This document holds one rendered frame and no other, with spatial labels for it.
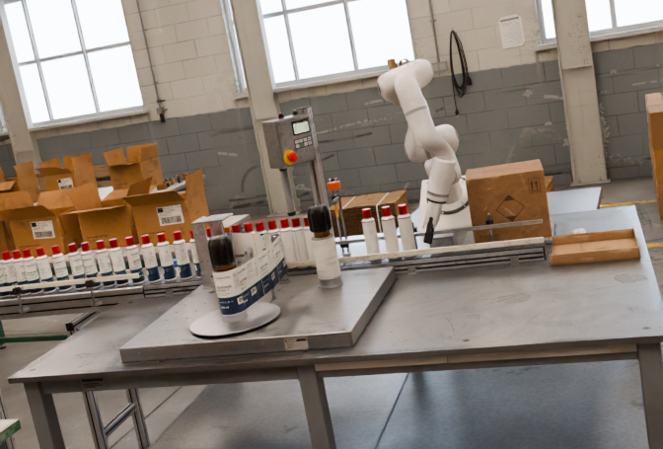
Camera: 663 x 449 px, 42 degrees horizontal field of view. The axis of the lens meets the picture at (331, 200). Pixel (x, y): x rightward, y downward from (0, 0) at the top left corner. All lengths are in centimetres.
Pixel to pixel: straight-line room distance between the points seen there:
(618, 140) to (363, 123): 249
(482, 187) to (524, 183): 16
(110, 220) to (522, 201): 265
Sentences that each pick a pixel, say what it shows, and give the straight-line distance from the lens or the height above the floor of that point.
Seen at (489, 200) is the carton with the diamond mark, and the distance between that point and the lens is 342.
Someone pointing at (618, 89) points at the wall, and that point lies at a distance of 845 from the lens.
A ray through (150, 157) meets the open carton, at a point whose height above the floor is 104.
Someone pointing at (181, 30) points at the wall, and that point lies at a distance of 963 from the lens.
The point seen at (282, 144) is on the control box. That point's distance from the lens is 337.
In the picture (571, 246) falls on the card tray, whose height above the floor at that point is 83.
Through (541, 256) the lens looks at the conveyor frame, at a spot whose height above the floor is 85.
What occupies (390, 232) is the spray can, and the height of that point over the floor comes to 99.
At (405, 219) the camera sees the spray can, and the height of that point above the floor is 103.
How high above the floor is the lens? 174
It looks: 10 degrees down
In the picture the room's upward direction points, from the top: 10 degrees counter-clockwise
